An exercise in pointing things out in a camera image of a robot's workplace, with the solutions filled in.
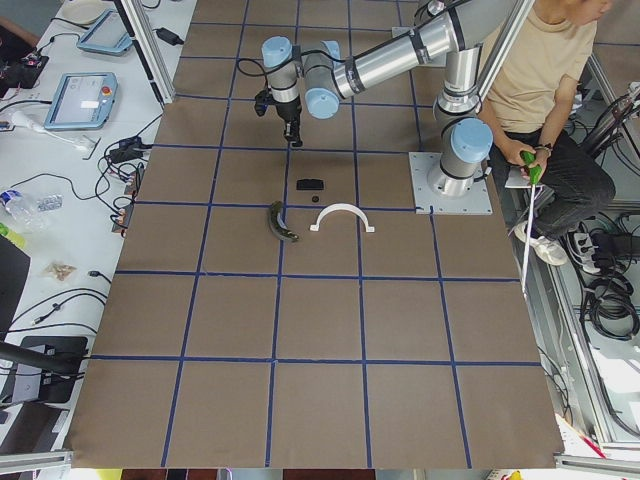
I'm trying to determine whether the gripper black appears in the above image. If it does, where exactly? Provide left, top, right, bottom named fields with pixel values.
left=276, top=99, right=303, bottom=147

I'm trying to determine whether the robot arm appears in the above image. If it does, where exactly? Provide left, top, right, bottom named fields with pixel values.
left=254, top=1, right=512, bottom=194

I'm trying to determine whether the black brake pad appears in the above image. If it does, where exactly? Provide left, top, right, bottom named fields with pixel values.
left=296, top=178, right=325, bottom=191

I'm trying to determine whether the green curved brake shoe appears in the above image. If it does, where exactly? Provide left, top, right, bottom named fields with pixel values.
left=268, top=201, right=300, bottom=243

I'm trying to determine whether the black power adapter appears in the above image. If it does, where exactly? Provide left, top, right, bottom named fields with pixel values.
left=155, top=27, right=184, bottom=46

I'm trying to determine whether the far teach pendant blue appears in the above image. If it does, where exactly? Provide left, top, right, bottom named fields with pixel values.
left=76, top=9, right=132, bottom=56

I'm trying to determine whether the teach pendant blue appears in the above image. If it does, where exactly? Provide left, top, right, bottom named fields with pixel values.
left=76, top=9, right=132, bottom=56
left=44, top=72, right=118, bottom=131

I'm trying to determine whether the near teach pendant blue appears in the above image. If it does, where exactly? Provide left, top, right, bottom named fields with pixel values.
left=44, top=72, right=118, bottom=131

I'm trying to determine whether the person in beige shirt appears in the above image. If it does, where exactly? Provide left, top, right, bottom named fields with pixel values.
left=479, top=0, right=616, bottom=266

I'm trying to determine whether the plastic water bottle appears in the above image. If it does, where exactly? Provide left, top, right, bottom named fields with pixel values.
left=1, top=189, right=47, bottom=232

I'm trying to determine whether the black box on table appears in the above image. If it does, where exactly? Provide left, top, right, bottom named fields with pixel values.
left=1, top=336, right=88, bottom=404

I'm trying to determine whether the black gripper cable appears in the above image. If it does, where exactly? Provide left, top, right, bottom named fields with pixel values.
left=236, top=57, right=274, bottom=96

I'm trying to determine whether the white curved plastic bracket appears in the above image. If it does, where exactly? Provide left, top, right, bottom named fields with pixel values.
left=309, top=202, right=376, bottom=233

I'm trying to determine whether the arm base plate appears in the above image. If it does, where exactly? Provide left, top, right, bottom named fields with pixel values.
left=391, top=26, right=411, bottom=37
left=408, top=152, right=493, bottom=216

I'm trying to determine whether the aluminium frame post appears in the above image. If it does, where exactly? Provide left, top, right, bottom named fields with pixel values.
left=113, top=0, right=175, bottom=106

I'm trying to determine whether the green handled white stick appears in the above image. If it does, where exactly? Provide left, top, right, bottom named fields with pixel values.
left=520, top=150, right=542, bottom=298

